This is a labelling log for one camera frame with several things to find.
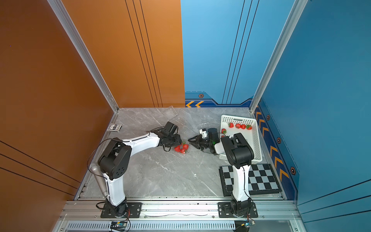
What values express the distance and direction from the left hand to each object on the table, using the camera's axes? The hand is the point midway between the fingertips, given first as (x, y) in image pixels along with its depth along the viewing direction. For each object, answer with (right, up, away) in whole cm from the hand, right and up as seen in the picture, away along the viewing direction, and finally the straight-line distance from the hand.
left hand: (181, 139), depth 96 cm
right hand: (+6, -1, 0) cm, 6 cm away
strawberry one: (+36, +9, +9) cm, 39 cm away
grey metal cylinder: (-49, -17, -12) cm, 53 cm away
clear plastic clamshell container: (+1, -5, -2) cm, 6 cm away
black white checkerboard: (+46, -20, -16) cm, 53 cm away
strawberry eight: (+30, +5, +5) cm, 31 cm away
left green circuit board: (-30, -40, -24) cm, 56 cm away
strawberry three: (+45, +8, +9) cm, 47 cm away
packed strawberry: (-2, -6, -3) cm, 7 cm away
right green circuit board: (+34, -38, -27) cm, 58 cm away
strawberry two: (+42, +9, +9) cm, 44 cm away
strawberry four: (+49, +8, +9) cm, 51 cm away
